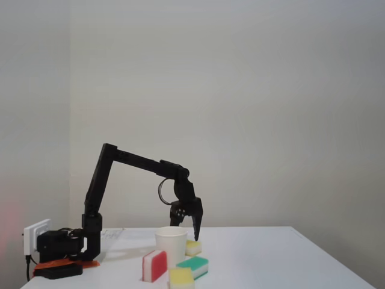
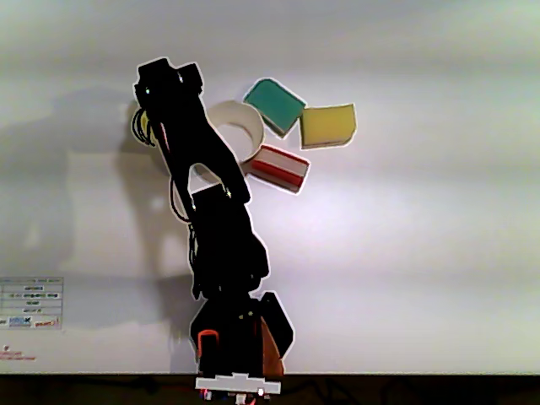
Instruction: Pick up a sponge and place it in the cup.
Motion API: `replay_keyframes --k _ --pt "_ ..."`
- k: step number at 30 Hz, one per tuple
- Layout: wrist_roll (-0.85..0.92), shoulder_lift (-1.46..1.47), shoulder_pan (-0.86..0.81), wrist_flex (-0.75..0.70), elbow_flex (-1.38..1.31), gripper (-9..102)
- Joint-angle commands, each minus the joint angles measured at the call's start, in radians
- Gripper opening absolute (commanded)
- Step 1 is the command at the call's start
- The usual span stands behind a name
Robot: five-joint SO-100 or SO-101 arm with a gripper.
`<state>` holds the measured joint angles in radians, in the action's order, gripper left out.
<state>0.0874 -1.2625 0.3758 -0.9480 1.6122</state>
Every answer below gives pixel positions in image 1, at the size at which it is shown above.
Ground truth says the black base block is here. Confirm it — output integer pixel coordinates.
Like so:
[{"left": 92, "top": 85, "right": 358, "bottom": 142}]
[{"left": 32, "top": 264, "right": 84, "bottom": 280}]

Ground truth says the white power socket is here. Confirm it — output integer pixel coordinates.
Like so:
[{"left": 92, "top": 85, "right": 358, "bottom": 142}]
[{"left": 23, "top": 219, "right": 52, "bottom": 259}]

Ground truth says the large yellow sponge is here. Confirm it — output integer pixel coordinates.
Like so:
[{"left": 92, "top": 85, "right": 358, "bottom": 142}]
[{"left": 167, "top": 267, "right": 195, "bottom": 289}]

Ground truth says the white paper cup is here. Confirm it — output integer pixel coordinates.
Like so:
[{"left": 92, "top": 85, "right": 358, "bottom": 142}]
[{"left": 155, "top": 226, "right": 188, "bottom": 266}]

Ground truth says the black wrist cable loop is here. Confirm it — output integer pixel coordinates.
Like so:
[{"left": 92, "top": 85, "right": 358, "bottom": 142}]
[{"left": 157, "top": 177, "right": 173, "bottom": 206}]

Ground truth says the red sponge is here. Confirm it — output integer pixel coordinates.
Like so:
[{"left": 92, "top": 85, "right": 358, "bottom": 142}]
[{"left": 141, "top": 249, "right": 168, "bottom": 283}]

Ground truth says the small yellow sponge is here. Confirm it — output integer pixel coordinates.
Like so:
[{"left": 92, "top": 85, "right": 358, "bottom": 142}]
[{"left": 185, "top": 240, "right": 203, "bottom": 257}]

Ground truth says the green sponge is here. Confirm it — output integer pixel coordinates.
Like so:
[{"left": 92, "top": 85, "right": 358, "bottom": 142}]
[{"left": 176, "top": 256, "right": 209, "bottom": 281}]

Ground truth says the orange clamp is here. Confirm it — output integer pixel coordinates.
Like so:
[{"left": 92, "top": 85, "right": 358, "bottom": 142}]
[{"left": 33, "top": 259, "right": 100, "bottom": 271}]

